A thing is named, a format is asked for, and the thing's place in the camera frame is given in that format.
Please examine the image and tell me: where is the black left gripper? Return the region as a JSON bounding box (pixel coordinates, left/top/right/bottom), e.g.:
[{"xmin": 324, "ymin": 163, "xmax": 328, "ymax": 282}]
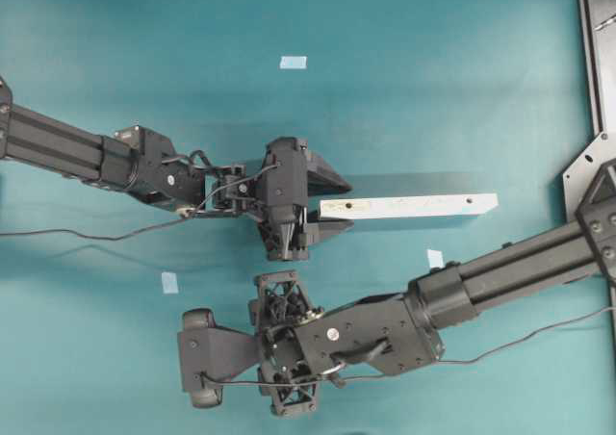
[{"xmin": 249, "ymin": 137, "xmax": 354, "ymax": 262}]

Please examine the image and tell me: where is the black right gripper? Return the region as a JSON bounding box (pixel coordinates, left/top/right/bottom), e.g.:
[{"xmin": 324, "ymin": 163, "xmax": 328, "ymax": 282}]
[{"xmin": 248, "ymin": 270, "xmax": 319, "ymax": 415}]

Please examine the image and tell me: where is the white wooden board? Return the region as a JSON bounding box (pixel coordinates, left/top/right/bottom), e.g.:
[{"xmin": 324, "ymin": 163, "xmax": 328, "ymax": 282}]
[{"xmin": 318, "ymin": 192, "xmax": 500, "ymax": 220}]

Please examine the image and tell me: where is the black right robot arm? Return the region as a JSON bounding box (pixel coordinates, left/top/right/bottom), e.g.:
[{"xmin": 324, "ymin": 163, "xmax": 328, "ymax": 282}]
[{"xmin": 250, "ymin": 161, "xmax": 615, "ymax": 416}]

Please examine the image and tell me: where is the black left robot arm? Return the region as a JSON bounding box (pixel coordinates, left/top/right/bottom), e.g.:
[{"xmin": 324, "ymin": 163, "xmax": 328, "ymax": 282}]
[{"xmin": 1, "ymin": 84, "xmax": 353, "ymax": 262}]

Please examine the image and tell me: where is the blue tape strip left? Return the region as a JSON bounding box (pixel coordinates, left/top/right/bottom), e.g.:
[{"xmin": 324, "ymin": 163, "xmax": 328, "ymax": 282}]
[{"xmin": 161, "ymin": 271, "xmax": 179, "ymax": 294}]

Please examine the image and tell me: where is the blue tape strip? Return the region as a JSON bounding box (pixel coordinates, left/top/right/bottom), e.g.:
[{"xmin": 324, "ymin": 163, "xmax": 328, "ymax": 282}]
[
  {"xmin": 161, "ymin": 271, "xmax": 179, "ymax": 294},
  {"xmin": 279, "ymin": 56, "xmax": 307, "ymax": 70},
  {"xmin": 426, "ymin": 249, "xmax": 445, "ymax": 269}
]

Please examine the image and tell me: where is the blue tape strip right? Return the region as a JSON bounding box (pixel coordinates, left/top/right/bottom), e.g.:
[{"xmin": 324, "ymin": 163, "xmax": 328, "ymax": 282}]
[{"xmin": 426, "ymin": 249, "xmax": 445, "ymax": 269}]

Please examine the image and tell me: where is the blue tape strip top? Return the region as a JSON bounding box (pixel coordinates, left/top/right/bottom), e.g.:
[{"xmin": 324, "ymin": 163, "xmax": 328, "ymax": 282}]
[{"xmin": 279, "ymin": 56, "xmax": 307, "ymax": 70}]

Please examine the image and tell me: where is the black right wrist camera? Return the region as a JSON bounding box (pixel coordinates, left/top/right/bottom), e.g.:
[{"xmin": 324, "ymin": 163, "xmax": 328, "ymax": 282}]
[{"xmin": 177, "ymin": 308, "xmax": 259, "ymax": 409}]

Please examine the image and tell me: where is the thin black left cable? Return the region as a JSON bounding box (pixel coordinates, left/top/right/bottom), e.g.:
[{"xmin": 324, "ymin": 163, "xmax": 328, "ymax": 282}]
[{"xmin": 0, "ymin": 163, "xmax": 283, "ymax": 240}]

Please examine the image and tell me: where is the thin black cable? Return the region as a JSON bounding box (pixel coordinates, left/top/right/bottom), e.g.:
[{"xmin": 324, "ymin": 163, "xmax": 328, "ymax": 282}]
[
  {"xmin": 199, "ymin": 307, "xmax": 616, "ymax": 389},
  {"xmin": 0, "ymin": 163, "xmax": 283, "ymax": 240}
]

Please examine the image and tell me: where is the grey metal base plate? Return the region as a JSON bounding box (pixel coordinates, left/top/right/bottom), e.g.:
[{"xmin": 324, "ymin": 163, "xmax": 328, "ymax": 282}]
[{"xmin": 562, "ymin": 133, "xmax": 615, "ymax": 221}]

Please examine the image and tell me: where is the thin black right cable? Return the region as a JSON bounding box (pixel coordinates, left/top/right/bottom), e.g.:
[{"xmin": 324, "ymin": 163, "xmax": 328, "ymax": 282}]
[{"xmin": 199, "ymin": 307, "xmax": 616, "ymax": 389}]

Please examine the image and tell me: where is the black metal frame rail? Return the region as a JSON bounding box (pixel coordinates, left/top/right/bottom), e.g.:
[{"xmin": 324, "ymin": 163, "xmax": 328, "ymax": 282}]
[{"xmin": 578, "ymin": 0, "xmax": 615, "ymax": 134}]

